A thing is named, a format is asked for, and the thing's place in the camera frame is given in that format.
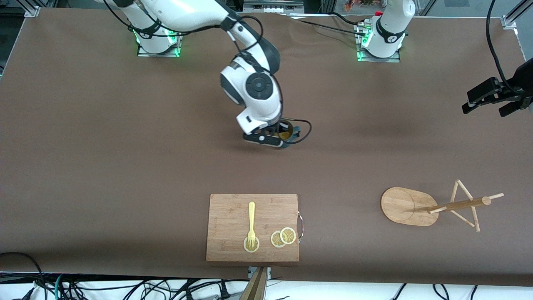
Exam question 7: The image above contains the wooden cup rack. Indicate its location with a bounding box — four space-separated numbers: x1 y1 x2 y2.
380 179 505 233

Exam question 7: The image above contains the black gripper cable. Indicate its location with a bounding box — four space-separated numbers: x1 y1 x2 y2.
486 0 509 86
102 0 312 145

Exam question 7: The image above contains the brown table cover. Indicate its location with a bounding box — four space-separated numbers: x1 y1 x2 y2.
0 7 533 287

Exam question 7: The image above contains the black floor cable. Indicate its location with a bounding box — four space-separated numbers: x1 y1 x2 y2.
0 252 47 300

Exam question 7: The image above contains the bamboo cutting board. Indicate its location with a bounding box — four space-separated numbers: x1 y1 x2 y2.
206 193 304 263

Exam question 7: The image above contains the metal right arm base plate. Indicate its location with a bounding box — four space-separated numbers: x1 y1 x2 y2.
137 29 182 58

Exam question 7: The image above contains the teal cup yellow inside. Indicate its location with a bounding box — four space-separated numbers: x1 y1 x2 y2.
276 119 301 150

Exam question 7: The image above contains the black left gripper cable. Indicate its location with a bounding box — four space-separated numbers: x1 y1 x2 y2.
486 0 509 86

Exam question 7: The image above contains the wooden beam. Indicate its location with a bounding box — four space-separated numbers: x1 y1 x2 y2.
239 267 267 300

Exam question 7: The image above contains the yellow plastic fork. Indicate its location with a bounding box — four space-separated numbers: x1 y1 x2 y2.
247 202 257 249

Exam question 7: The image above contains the grey power strip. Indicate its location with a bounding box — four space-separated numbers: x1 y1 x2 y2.
244 0 304 13

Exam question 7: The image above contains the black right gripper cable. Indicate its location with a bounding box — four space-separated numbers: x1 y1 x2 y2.
102 0 312 145

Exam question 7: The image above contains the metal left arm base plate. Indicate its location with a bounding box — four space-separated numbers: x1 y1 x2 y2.
356 23 401 63

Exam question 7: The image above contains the black power cable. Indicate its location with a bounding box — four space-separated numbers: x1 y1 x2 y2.
330 12 364 26
296 18 367 37

